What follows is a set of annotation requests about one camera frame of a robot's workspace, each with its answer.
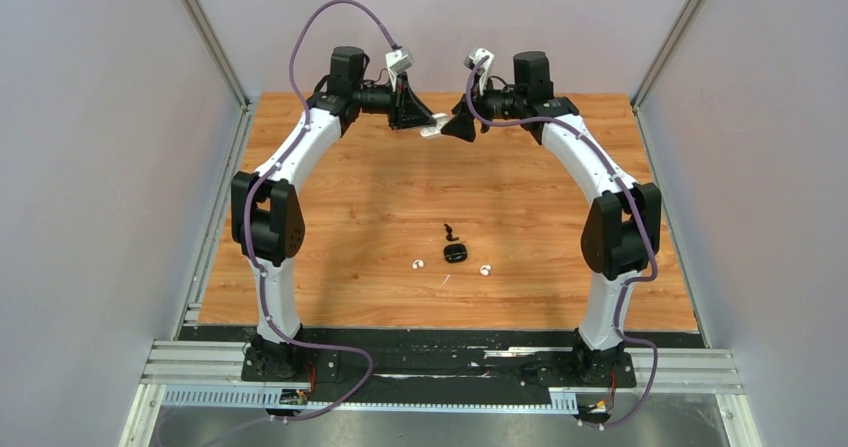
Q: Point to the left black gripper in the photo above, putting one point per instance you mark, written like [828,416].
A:
[407,110]

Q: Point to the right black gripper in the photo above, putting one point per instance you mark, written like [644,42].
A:
[463,124]

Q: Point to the white earbud charging case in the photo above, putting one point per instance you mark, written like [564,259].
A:
[434,131]

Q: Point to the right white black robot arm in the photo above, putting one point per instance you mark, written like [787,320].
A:
[621,235]

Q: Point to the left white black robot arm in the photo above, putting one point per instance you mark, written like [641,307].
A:
[266,216]

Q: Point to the black earbud case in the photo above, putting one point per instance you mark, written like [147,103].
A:
[455,253]

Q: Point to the small black earbud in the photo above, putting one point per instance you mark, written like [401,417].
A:
[450,237]

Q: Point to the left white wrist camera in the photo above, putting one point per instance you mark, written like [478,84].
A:
[398,61]

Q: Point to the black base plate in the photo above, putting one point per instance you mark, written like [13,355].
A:
[442,366]

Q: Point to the aluminium frame rail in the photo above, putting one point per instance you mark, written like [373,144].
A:
[680,370]

